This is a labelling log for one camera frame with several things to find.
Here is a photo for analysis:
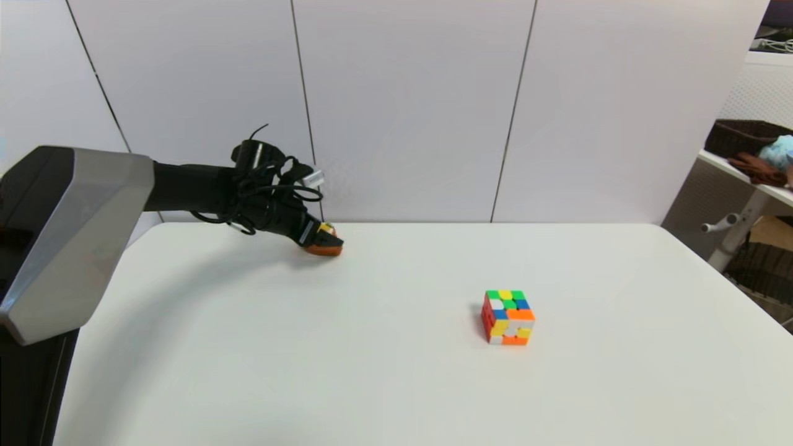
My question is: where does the orange triangle bread with toppings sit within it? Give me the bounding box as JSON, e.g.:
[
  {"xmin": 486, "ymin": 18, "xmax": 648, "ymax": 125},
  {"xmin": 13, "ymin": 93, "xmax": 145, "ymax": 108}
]
[{"xmin": 306, "ymin": 223, "xmax": 344, "ymax": 257}]

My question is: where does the multicoloured puzzle cube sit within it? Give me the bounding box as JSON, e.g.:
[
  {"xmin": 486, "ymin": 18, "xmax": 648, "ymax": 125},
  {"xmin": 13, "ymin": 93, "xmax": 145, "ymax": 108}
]
[{"xmin": 481, "ymin": 289, "xmax": 536, "ymax": 346}]

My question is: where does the grey perforated panel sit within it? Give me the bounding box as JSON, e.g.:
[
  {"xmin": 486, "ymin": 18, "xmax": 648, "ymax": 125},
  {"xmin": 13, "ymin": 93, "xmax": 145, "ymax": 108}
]
[{"xmin": 660, "ymin": 158, "xmax": 745, "ymax": 262}]

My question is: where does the white side desk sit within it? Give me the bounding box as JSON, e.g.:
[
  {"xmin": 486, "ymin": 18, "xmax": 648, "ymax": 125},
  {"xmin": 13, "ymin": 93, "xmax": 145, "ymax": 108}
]
[{"xmin": 697, "ymin": 149, "xmax": 793, "ymax": 273}]

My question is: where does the dark brown woven basket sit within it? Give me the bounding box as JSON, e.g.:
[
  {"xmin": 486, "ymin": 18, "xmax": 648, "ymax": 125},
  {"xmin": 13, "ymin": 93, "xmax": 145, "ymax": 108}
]
[{"xmin": 705, "ymin": 119, "xmax": 793, "ymax": 159}]

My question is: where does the black woven storage basket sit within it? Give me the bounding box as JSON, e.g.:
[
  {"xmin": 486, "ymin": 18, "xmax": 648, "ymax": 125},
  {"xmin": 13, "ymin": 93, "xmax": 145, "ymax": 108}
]
[{"xmin": 725, "ymin": 242, "xmax": 793, "ymax": 324}]

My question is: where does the brown cardboard box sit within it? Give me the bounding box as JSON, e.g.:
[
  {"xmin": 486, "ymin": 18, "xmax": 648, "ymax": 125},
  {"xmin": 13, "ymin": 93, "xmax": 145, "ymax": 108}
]
[{"xmin": 748, "ymin": 215, "xmax": 793, "ymax": 252}]

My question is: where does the white pegboard panel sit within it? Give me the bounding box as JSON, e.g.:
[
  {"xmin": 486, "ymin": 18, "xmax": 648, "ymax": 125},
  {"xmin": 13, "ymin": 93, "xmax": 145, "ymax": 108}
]
[{"xmin": 719, "ymin": 51, "xmax": 793, "ymax": 138}]

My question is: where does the light blue cloth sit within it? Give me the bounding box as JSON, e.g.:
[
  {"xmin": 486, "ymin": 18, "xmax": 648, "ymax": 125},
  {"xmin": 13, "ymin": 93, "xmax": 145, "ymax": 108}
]
[{"xmin": 759, "ymin": 134, "xmax": 793, "ymax": 172}]

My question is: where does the black looping arm cable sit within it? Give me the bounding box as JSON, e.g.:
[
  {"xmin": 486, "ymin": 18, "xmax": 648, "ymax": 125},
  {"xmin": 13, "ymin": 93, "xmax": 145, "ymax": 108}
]
[{"xmin": 189, "ymin": 124, "xmax": 324, "ymax": 237}]

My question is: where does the white desk crank handle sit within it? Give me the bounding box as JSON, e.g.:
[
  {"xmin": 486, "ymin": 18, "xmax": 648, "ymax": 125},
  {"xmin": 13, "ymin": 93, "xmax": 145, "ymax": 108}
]
[{"xmin": 701, "ymin": 212, "xmax": 742, "ymax": 234}]

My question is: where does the white cable bundle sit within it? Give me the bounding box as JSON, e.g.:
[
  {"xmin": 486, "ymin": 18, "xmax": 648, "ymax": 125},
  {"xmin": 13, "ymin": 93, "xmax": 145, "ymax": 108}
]
[{"xmin": 751, "ymin": 37, "xmax": 793, "ymax": 55}]

